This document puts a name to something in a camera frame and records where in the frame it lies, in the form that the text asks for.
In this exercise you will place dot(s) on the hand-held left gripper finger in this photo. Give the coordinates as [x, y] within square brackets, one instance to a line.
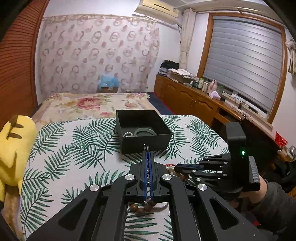
[150, 178]
[145, 171]

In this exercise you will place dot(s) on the pink tissue pack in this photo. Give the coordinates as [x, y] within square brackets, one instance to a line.
[214, 95]

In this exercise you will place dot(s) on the silver bangle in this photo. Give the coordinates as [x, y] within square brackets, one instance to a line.
[161, 206]

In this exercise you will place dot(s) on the dark round bangle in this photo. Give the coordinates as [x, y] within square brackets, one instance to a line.
[144, 132]

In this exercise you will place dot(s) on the long wooden cabinet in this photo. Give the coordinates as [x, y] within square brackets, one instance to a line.
[185, 97]

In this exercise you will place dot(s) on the white air conditioner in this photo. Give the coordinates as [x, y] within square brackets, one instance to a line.
[157, 9]

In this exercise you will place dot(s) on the red basket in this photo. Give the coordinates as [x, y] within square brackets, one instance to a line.
[281, 140]

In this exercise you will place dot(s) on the leaf-print tablecloth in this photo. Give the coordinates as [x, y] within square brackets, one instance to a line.
[76, 150]

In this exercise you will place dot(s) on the floral blanket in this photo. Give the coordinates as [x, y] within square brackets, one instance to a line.
[87, 103]

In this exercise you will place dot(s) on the person's right forearm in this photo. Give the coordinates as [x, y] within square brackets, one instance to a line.
[275, 199]

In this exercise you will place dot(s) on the grey window blind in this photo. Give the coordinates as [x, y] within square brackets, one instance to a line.
[242, 60]

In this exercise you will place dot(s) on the brown slatted wardrobe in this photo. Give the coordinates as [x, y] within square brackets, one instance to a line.
[16, 74]

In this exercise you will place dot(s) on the cardboard box with cloth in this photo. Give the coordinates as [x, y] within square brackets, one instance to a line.
[181, 75]

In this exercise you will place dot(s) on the silver metal hairpin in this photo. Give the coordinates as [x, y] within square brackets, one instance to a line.
[146, 147]

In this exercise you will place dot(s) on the group of cosmetic bottles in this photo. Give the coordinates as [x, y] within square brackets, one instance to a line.
[200, 84]

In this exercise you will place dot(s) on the dark blue bed sheet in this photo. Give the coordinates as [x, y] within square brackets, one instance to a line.
[159, 102]

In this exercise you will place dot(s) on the yellow plush toy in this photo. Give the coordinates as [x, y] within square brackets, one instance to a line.
[16, 148]

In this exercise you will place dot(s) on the white power strip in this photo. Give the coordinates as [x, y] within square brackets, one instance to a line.
[233, 99]

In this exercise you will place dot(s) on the pink rabbit figure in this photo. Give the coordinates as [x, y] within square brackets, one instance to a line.
[213, 85]

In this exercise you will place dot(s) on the beige window curtain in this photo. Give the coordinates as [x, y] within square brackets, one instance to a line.
[186, 39]

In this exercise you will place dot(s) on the blue plastic bag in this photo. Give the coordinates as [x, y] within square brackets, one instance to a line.
[108, 81]

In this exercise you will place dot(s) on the wooden window frame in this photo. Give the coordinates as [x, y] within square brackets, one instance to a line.
[204, 51]

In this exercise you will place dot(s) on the small cardboard box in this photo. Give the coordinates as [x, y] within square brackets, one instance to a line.
[108, 90]

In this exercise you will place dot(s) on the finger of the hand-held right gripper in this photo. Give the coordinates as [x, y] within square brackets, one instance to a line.
[212, 176]
[187, 168]

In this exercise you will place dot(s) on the black square box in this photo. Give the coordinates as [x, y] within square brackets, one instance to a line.
[148, 143]

